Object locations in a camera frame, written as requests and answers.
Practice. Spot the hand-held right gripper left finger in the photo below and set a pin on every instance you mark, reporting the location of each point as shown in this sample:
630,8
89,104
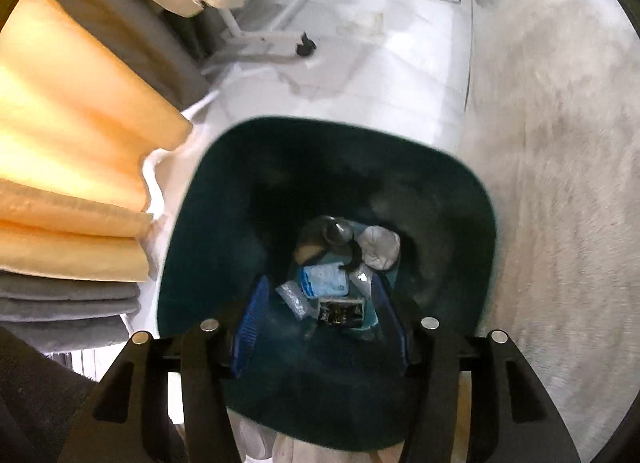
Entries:
251,324

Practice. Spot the white clothes rack base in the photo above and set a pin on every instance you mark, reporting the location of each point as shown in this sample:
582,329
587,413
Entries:
265,45

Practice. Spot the white tissue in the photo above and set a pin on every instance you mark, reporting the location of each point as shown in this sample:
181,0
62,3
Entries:
380,245

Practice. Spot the light blue plastic packet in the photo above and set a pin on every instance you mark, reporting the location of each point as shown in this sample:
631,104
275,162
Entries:
325,280

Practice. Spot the yellow curtain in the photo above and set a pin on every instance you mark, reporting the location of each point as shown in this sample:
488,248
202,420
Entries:
75,143

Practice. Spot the grey bed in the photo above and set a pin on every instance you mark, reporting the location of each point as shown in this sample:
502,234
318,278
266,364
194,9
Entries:
555,168

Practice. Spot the dark green trash bin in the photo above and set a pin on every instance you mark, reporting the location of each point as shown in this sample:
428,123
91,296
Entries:
280,178

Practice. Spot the white sheer cloth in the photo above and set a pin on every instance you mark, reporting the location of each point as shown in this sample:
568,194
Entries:
165,168

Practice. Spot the clear plastic wrapper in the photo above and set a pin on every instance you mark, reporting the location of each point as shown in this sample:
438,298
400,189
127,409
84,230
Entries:
294,299

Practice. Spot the brown tape roll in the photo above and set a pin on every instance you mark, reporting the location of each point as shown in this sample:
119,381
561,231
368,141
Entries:
320,243

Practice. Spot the dark snack wrapper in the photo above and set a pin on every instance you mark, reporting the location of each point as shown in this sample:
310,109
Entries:
341,314

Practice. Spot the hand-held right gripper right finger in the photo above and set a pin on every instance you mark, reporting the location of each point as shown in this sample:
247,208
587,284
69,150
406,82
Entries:
392,324

